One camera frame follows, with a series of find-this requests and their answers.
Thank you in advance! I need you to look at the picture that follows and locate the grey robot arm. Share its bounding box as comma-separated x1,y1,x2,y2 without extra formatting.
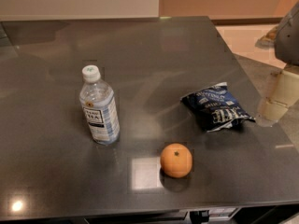
256,2,299,127

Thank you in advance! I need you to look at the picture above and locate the blue chip bag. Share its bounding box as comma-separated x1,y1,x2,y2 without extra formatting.
180,82,255,133

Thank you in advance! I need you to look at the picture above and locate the orange fruit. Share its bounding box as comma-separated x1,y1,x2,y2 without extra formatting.
160,143,192,178

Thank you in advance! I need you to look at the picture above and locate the clear tea water bottle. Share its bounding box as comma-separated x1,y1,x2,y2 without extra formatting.
79,65,120,146

